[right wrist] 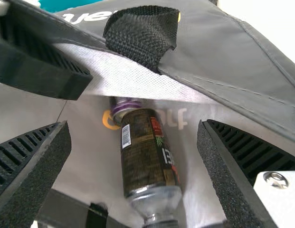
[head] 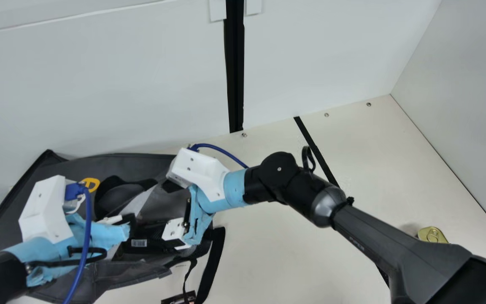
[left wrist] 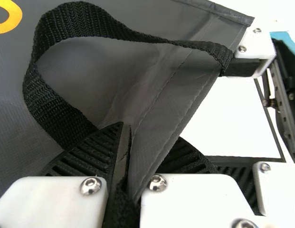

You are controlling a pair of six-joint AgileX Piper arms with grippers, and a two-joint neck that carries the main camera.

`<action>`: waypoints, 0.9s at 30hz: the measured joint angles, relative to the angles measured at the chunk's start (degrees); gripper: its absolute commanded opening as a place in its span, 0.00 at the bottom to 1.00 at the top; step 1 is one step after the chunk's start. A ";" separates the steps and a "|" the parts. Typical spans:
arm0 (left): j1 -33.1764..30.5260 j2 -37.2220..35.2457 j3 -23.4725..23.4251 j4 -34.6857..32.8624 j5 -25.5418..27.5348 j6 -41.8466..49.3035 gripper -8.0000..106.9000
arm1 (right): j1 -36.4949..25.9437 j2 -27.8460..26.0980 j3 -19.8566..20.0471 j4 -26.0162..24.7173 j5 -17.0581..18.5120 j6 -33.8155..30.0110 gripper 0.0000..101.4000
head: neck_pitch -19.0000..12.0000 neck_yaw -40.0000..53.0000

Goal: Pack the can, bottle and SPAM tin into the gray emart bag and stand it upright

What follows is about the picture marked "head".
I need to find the blue cable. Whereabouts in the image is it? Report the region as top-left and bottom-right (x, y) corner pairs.
(63, 182), (93, 304)
(188, 144), (250, 169)

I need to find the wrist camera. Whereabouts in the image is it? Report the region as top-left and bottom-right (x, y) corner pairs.
(19, 175), (75, 244)
(166, 147), (230, 202)

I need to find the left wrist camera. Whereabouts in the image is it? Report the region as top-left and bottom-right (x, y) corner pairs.
(19, 175), (75, 244)

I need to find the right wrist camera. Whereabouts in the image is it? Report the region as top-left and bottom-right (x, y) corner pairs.
(166, 147), (230, 202)

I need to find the dark grey bag with straps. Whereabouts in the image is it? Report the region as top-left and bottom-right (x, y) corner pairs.
(0, 149), (227, 304)

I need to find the black cable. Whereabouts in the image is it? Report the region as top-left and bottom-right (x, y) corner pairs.
(301, 146), (316, 173)
(67, 246), (108, 266)

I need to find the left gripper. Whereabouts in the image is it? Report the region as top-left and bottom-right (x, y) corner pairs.
(3, 213), (132, 288)

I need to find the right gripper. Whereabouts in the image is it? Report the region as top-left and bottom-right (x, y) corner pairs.
(131, 169), (250, 250)

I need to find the black strip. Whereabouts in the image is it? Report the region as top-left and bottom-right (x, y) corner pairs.
(294, 116), (390, 288)

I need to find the black post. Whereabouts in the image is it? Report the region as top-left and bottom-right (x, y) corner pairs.
(224, 0), (246, 133)

